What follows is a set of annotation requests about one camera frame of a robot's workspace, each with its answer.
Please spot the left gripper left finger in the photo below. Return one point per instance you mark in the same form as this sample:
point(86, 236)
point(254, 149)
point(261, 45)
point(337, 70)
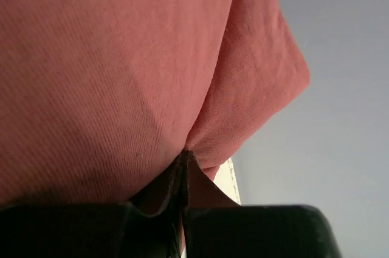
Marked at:
point(144, 226)

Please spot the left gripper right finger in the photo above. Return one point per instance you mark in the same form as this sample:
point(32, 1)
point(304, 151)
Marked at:
point(216, 226)

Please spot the salmon red t shirt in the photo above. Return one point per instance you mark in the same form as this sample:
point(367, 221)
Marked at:
point(99, 96)

